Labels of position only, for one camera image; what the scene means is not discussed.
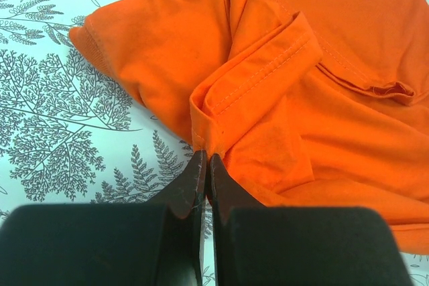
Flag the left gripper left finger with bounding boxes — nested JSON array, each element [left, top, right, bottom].
[[1, 151, 207, 285]]

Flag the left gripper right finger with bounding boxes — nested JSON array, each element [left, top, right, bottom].
[[209, 155, 412, 285]]

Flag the orange t-shirt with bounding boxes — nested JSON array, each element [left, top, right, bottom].
[[70, 0, 428, 255]]

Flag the floral patterned table mat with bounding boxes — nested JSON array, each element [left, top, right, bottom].
[[1, 0, 428, 285]]

